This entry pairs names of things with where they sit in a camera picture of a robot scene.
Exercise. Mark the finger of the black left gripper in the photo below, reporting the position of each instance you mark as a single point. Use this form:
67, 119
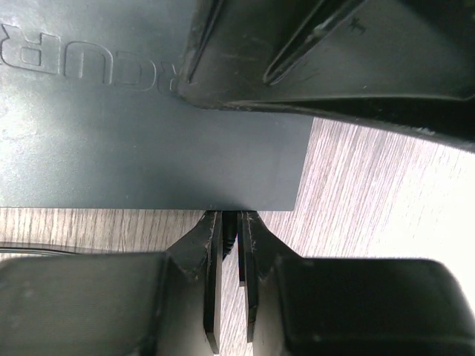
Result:
446, 122
312, 51

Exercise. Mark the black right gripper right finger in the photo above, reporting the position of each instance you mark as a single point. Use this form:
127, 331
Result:
347, 306

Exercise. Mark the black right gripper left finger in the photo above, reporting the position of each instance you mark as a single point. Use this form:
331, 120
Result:
89, 302

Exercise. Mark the dark grey network switch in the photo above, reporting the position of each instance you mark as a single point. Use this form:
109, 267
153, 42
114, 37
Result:
88, 119

